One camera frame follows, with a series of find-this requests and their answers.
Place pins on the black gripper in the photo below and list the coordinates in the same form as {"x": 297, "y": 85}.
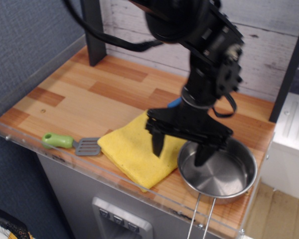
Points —
{"x": 190, "y": 123}

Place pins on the silver metal pan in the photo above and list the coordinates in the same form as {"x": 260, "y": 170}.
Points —
{"x": 224, "y": 178}

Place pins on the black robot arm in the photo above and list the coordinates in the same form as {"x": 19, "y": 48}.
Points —
{"x": 215, "y": 46}

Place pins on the blue arch block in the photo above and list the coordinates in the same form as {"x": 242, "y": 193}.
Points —
{"x": 174, "y": 103}

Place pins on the yellow folded cloth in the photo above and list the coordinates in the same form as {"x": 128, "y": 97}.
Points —
{"x": 130, "y": 149}

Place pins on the silver dispenser button panel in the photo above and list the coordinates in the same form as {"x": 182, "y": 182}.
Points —
{"x": 116, "y": 223}

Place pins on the grey toy fridge cabinet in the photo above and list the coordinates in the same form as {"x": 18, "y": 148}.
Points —
{"x": 76, "y": 187}

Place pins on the white toy sink unit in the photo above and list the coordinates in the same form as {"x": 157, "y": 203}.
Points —
{"x": 280, "y": 169}

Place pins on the clear acrylic table guard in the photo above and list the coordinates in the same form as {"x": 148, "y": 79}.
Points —
{"x": 67, "y": 95}

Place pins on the yellow black object bottom left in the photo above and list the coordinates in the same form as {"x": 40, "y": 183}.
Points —
{"x": 16, "y": 230}

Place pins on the green handled grey spatula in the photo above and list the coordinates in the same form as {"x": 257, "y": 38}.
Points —
{"x": 84, "y": 147}

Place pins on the black right post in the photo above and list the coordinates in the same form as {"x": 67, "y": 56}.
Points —
{"x": 286, "y": 84}

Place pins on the black post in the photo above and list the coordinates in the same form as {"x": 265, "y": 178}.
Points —
{"x": 91, "y": 12}
{"x": 286, "y": 84}

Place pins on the black left post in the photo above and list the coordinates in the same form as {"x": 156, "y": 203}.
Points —
{"x": 91, "y": 12}

